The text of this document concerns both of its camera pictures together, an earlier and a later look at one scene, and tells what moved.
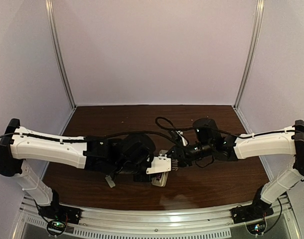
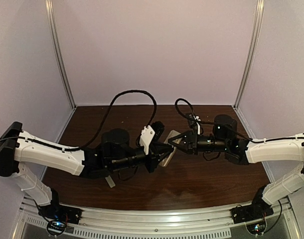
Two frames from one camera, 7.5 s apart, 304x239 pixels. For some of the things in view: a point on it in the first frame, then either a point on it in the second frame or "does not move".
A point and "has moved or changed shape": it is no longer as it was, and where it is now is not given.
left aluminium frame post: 54,37 does not move
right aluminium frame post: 252,52 does not move
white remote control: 160,182 has moved or changed shape
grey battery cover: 111,183 does not move
